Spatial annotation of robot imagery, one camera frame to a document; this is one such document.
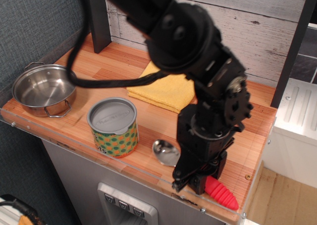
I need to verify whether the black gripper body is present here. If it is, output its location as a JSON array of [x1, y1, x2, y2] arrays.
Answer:
[[172, 104, 235, 192]]

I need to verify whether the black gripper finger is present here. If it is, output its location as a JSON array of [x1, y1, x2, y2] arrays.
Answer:
[[188, 174, 208, 195], [212, 152, 227, 179]]

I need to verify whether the red handled metal spoon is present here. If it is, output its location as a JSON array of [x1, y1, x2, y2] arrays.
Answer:
[[152, 139, 239, 211]]

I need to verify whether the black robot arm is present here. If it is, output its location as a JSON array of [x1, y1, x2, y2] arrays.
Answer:
[[109, 0, 253, 195]]

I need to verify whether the green orange patterned can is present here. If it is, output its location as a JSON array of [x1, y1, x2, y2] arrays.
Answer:
[[87, 97, 139, 158]]

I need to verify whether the clear acrylic table edge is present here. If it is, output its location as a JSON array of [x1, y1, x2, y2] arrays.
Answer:
[[1, 106, 244, 225]]

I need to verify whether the yellow folded cloth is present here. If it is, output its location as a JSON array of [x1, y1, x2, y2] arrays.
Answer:
[[127, 74, 195, 113]]

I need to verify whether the white toy sink unit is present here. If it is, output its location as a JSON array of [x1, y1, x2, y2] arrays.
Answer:
[[261, 23, 317, 190]]

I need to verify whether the silver dispenser panel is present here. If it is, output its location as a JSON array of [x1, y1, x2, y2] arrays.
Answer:
[[97, 182, 159, 225]]

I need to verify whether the grey toy fridge cabinet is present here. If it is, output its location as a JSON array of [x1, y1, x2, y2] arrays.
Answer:
[[43, 140, 223, 225]]

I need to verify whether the stainless steel pot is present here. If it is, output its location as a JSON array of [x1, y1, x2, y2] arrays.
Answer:
[[12, 62, 76, 118]]

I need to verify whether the orange black object corner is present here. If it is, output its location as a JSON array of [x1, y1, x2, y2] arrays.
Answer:
[[0, 194, 47, 225]]

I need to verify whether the black braided cable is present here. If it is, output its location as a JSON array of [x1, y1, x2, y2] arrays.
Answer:
[[66, 0, 171, 89]]

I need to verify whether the dark left shelf post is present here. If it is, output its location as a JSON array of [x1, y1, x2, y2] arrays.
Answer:
[[87, 0, 112, 54]]

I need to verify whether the dark shelf post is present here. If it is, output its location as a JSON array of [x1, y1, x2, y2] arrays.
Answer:
[[87, 0, 112, 54], [270, 0, 317, 108]]

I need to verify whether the dark right shelf post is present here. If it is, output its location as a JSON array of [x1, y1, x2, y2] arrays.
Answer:
[[270, 0, 317, 108]]

